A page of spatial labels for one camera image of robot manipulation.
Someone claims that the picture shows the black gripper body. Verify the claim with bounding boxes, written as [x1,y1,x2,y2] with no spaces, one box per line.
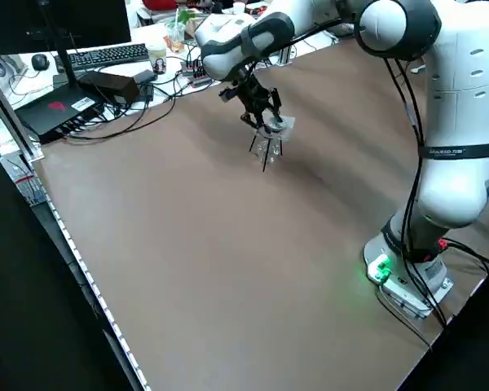
[231,72,270,117]

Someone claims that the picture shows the small white crucible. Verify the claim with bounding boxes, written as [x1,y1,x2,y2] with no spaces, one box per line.
[265,116,289,134]

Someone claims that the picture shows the grey hub red plugs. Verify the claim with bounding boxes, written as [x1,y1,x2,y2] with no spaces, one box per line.
[180,56,214,89]

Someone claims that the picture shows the clear drink cup with straw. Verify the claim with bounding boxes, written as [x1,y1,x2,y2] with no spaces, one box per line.
[163,7,187,55]

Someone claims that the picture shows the white printed cup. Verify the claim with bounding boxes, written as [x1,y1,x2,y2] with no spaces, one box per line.
[146,43,169,75]

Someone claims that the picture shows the small black adapter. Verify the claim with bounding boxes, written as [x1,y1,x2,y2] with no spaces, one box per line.
[134,68,156,103]

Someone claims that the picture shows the black power brick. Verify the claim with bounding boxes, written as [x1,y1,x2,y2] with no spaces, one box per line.
[77,70,140,106]

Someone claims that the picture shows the black keyboard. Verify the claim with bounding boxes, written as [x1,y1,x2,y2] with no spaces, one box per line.
[66,42,148,71]

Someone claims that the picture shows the black monitor stand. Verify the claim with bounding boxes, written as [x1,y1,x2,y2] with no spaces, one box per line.
[44,48,89,89]

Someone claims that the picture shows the black box red logo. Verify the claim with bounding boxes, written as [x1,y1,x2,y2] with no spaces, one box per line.
[14,83,107,147]

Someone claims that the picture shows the black monitor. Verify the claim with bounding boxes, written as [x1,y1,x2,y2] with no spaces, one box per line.
[0,0,132,57]

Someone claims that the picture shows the aluminium corner column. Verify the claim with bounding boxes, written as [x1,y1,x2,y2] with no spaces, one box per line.
[0,60,42,160]

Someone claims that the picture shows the aluminium camera post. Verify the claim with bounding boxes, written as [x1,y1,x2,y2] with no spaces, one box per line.
[277,40,297,66]

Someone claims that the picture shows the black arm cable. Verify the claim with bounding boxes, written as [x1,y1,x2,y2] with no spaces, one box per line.
[293,15,429,261]

